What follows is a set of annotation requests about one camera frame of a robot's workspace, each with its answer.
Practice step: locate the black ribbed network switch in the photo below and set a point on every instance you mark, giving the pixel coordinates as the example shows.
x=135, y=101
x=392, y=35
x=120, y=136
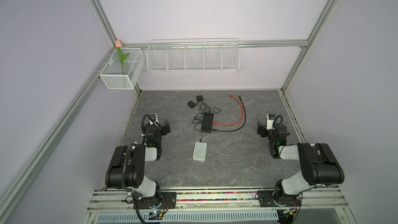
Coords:
x=207, y=122

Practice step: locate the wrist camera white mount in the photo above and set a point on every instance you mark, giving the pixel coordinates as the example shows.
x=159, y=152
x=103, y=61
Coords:
x=270, y=121
x=153, y=119

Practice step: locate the white network switch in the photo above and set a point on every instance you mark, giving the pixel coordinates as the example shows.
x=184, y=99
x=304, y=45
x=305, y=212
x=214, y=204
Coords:
x=199, y=152

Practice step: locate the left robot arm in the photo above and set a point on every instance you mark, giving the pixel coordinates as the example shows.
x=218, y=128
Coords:
x=126, y=170

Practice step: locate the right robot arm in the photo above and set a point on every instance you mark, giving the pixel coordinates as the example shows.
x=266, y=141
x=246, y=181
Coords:
x=318, y=165

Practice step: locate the white wire wall basket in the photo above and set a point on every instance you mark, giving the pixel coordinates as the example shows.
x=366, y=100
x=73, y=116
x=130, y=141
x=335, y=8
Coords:
x=193, y=55

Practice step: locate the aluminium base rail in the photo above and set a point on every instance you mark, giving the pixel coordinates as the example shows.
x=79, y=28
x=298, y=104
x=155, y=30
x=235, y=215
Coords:
x=216, y=205

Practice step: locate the black power adapter near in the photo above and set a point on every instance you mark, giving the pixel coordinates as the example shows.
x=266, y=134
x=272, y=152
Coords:
x=192, y=104

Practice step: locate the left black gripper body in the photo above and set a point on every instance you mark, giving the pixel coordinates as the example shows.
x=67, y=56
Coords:
x=162, y=131

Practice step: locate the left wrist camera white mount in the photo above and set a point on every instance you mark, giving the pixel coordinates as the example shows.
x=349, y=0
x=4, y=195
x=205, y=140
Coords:
x=153, y=119

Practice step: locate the artificial pink tulip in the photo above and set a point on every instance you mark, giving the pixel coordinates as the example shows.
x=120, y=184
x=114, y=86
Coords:
x=122, y=57

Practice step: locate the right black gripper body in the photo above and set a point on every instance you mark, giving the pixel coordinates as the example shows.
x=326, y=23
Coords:
x=264, y=132

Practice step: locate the white mesh box basket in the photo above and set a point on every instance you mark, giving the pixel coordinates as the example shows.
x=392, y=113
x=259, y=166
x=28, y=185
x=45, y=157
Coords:
x=112, y=76

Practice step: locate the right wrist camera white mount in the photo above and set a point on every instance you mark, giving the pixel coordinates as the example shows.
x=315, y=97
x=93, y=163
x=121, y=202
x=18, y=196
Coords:
x=270, y=121

